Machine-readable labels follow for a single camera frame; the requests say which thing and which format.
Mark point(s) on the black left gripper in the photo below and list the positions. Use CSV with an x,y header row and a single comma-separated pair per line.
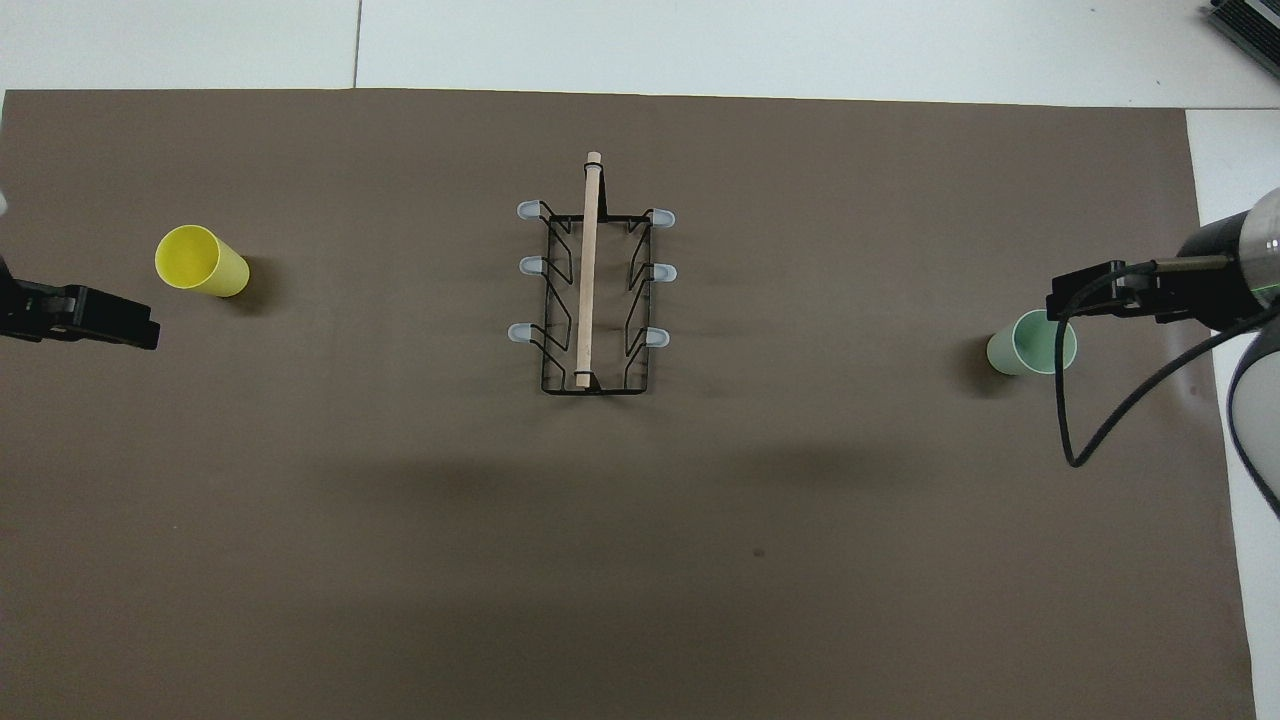
x,y
18,310

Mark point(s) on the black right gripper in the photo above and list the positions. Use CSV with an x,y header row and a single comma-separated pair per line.
x,y
1210,290

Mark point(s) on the mint green plastic cup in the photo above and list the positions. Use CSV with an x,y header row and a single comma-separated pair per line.
x,y
1030,345

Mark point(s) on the yellow plastic cup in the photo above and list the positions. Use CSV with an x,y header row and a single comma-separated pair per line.
x,y
195,262

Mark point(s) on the brown table mat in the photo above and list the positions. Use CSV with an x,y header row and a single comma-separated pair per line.
x,y
300,500

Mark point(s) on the grey ribbed device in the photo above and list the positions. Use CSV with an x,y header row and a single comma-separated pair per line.
x,y
1248,20

